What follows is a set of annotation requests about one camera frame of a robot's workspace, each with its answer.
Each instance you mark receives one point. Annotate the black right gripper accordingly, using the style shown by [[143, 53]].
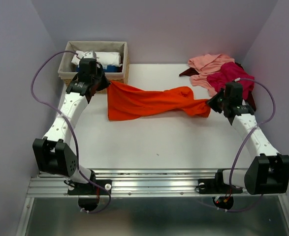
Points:
[[211, 101]]

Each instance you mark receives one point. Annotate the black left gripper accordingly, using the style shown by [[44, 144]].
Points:
[[106, 82]]

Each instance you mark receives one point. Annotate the orange t-shirt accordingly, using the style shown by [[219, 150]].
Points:
[[125, 102]]

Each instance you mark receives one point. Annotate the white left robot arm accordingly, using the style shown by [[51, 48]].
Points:
[[52, 152]]

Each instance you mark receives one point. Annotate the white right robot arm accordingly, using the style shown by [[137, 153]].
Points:
[[268, 172]]

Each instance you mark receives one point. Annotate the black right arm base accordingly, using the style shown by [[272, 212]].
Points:
[[222, 194]]

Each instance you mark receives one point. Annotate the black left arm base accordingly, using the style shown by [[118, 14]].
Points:
[[91, 199]]

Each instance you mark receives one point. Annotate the blue rolled t-shirt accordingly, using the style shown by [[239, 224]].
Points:
[[111, 69]]

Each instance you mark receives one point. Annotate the woven wicker basket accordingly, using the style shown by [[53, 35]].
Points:
[[67, 70]]

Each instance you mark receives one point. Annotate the white rolled t-shirt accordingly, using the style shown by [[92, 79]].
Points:
[[105, 58]]

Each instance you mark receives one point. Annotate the magenta t-shirt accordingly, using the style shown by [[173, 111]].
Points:
[[228, 73]]

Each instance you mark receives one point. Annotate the light pink t-shirt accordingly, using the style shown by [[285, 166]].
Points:
[[207, 65]]

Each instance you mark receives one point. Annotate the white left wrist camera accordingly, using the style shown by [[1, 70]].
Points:
[[90, 55]]

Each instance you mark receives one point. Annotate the aluminium mounting rail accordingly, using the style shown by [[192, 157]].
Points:
[[129, 183]]

